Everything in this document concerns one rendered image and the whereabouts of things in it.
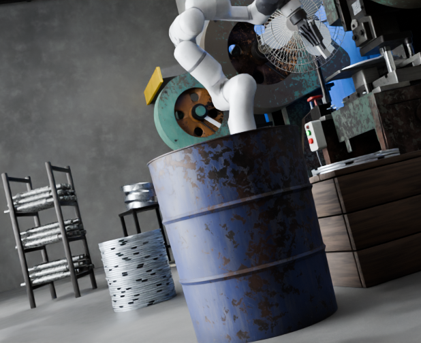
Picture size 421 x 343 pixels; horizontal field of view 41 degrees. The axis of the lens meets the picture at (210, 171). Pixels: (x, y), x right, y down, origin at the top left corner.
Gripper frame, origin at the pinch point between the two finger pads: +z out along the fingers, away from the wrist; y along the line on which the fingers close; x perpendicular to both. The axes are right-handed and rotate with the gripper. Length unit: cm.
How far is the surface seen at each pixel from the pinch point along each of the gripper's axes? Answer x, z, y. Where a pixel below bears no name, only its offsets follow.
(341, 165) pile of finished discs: -58, 31, 59
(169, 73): 133, -100, -535
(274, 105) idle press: 30, 11, -131
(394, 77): 4.6, 26.3, 21.7
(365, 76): 5.4, 20.0, 5.3
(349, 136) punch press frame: -10.3, 37.7, -9.1
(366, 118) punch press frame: -8.6, 33.5, 8.5
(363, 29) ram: 19.3, 3.5, 4.8
